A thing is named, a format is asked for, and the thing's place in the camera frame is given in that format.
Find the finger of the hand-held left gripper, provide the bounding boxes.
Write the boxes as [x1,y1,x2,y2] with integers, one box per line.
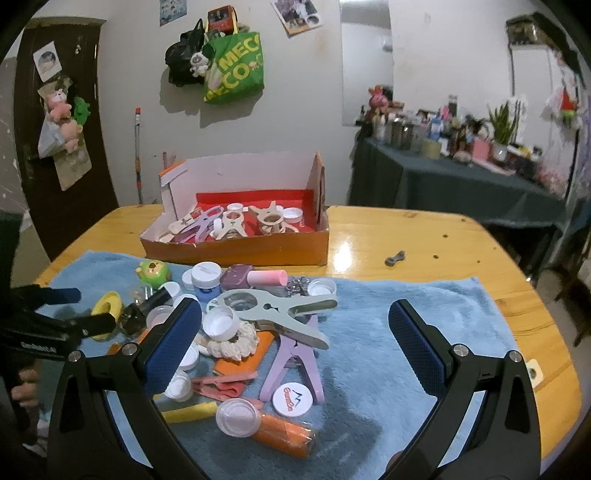
[34,314,117,342]
[18,285,82,306]

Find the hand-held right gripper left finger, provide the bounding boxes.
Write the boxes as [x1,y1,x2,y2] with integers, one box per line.
[46,296,204,480]

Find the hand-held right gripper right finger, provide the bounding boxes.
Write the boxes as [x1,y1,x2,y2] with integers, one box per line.
[388,299,541,480]

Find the yellow ring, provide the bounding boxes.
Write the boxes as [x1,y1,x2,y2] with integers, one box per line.
[91,292,123,341]

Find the black metal clip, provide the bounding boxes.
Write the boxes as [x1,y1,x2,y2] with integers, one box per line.
[120,310,149,337]

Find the yellow foam stick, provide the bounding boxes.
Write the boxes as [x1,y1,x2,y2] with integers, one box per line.
[161,401,218,423]

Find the clear plastic lid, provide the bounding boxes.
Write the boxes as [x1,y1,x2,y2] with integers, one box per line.
[216,398,263,438]

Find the grey plastic clamp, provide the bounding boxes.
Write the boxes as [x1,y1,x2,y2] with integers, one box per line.
[208,288,339,350]

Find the orange cardboard box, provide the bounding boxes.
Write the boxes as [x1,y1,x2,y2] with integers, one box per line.
[139,151,331,267]

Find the orange tube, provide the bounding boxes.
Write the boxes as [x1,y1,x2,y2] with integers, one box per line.
[252,413,319,459]

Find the person's left hand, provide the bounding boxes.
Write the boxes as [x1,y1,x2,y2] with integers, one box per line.
[10,367,42,402]

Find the black tube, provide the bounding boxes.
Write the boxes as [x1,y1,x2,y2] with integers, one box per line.
[139,288,175,311]

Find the blue towel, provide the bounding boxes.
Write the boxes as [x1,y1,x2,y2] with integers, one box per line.
[46,249,518,480]

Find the white crochet scrunchie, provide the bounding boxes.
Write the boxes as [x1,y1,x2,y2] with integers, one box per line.
[198,320,259,361]

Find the orange card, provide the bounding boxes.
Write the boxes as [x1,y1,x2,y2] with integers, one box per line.
[213,330,275,377]

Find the pink clothespin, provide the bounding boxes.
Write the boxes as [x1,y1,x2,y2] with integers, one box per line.
[191,371,259,402]

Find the white lid blue jar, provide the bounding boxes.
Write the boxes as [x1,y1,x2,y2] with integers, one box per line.
[191,261,223,301]

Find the green lion toy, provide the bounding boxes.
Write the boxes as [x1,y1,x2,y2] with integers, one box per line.
[135,259,172,289]

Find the purple bottle pink cap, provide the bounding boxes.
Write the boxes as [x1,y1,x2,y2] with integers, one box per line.
[220,263,288,291]

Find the purple plastic clamp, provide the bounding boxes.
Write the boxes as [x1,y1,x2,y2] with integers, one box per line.
[259,316,324,404]

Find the purple plastic clip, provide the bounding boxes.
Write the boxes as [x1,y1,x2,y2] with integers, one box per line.
[178,206,225,243]

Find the white round badge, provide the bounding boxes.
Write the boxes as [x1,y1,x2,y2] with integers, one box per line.
[272,382,309,416]

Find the dark wooden door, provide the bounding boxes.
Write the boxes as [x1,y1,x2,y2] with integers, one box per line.
[13,17,118,261]

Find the clear plastic bag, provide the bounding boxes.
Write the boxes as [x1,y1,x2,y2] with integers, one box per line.
[38,76,93,192]

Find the pink plush toy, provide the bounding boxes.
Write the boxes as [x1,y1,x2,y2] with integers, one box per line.
[46,90,75,121]
[60,119,84,153]

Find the side table with clutter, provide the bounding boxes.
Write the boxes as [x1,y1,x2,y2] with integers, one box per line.
[369,95,550,171]

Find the potted plant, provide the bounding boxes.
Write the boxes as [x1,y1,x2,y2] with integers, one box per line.
[487,100,518,162]

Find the door sticker picture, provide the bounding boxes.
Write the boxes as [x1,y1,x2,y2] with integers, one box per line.
[33,41,62,83]

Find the pink rabbit plush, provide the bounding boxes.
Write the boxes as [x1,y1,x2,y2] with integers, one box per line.
[367,85,393,116]

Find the black bag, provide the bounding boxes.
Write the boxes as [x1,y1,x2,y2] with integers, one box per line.
[165,18,208,86]

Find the red green hanging ornament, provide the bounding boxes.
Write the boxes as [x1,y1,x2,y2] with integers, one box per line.
[545,83,583,130]

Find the green shopping bag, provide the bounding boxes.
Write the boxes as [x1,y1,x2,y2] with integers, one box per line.
[203,31,266,104]

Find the red printed bag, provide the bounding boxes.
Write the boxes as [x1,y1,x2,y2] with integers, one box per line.
[206,4,238,35]

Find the dark patterned cloth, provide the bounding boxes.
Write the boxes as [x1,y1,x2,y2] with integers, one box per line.
[505,14,580,70]

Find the metal keychain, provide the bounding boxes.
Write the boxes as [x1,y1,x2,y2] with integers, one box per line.
[286,275,311,298]

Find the wooden ring clip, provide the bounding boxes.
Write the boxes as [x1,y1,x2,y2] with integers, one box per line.
[249,202,301,236]

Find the broom handle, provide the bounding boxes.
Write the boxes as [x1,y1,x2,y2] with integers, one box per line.
[133,107,143,206]

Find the wall mirror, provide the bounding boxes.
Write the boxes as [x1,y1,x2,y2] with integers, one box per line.
[339,0,394,126]

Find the small blue wall poster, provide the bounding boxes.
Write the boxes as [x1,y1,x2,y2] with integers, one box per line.
[159,0,186,27]

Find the wall photo poster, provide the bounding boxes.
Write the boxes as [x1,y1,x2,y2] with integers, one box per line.
[271,0,323,38]

